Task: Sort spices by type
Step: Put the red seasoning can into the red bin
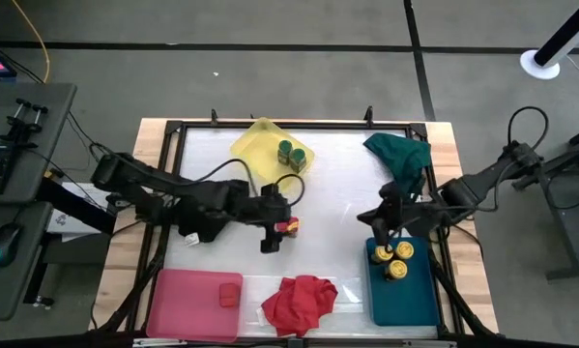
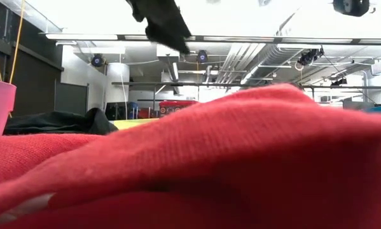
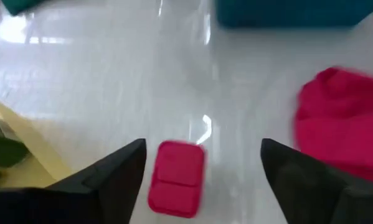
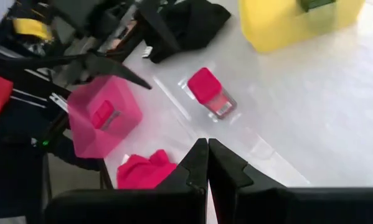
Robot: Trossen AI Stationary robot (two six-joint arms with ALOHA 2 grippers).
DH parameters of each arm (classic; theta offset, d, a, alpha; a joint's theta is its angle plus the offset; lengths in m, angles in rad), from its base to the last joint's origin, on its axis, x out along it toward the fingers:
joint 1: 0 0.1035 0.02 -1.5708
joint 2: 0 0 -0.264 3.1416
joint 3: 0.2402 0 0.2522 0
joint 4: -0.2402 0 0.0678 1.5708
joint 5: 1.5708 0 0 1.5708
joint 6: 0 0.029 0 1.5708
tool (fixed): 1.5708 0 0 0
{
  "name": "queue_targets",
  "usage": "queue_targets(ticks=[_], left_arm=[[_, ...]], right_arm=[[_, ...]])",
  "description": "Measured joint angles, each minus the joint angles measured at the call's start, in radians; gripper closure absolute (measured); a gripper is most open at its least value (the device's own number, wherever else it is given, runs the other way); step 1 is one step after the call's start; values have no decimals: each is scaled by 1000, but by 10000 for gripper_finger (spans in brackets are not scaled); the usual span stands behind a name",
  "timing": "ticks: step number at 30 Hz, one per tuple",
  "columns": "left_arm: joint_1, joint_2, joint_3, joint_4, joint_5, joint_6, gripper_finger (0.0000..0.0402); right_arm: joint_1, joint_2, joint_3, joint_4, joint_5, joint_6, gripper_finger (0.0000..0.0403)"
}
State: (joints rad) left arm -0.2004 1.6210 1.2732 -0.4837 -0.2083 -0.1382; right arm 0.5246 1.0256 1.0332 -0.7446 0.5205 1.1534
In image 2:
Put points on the black overhead rack bar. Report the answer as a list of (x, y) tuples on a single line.
[(145, 84)]

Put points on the blue storage bin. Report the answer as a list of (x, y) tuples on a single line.
[(133, 109)]

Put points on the red cloth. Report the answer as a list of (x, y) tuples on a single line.
[(209, 152)]

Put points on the red storage bin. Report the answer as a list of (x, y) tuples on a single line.
[(146, 113)]

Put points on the black round ceiling speaker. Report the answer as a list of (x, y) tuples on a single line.
[(97, 60), (202, 56)]

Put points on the long ceiling light strip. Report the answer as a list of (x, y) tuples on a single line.
[(241, 38)]

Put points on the grey box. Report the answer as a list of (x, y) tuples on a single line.
[(355, 104)]

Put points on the black hanging ceiling device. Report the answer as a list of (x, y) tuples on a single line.
[(309, 57)]

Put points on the white cylindrical column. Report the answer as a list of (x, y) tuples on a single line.
[(117, 82)]

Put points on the small black ceiling device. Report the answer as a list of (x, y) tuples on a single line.
[(339, 82)]

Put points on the dark grey wall board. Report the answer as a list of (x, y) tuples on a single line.
[(71, 98)]

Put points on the white ceiling box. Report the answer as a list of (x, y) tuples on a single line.
[(168, 50)]

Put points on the black cloth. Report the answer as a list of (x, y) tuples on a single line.
[(66, 124)]

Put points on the white ceiling ducts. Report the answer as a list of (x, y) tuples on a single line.
[(241, 60)]

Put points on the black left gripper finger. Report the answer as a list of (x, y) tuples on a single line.
[(161, 16), (168, 41)]

